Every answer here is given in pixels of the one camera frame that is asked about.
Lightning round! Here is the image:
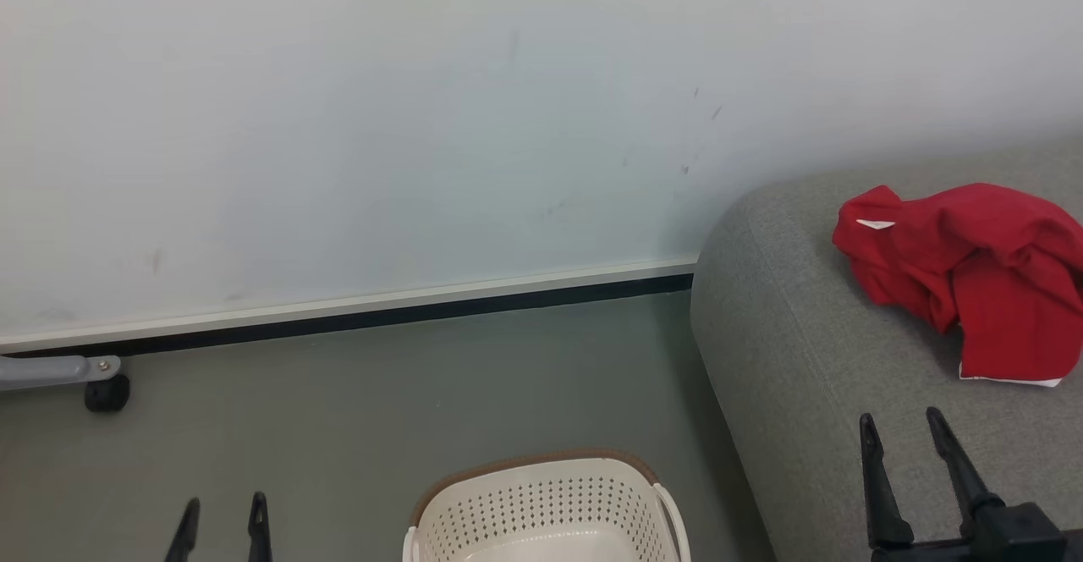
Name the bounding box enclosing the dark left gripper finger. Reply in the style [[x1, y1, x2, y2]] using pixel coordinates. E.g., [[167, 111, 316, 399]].
[[246, 491, 274, 562], [164, 497, 202, 562]]

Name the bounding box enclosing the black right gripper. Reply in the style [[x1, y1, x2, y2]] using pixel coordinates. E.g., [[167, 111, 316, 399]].
[[858, 406, 1004, 562]]

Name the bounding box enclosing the red garment with white trim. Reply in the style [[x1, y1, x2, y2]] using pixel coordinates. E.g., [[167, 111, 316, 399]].
[[830, 182, 1083, 388]]

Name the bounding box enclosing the cream perforated laundry basket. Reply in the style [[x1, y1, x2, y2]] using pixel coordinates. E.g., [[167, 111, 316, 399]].
[[402, 449, 692, 562]]

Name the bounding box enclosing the black caster wheel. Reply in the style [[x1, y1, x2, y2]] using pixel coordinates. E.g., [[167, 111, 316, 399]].
[[83, 373, 132, 414]]

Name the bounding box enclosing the grey fabric sofa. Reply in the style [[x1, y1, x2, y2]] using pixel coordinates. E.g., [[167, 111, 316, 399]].
[[690, 134, 1083, 562]]

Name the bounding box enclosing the grey metal stand leg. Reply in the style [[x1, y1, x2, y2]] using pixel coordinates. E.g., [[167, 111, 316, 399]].
[[0, 354, 123, 393]]

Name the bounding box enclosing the white and black baseboard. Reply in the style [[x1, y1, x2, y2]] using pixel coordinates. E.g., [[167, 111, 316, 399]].
[[0, 259, 697, 359]]

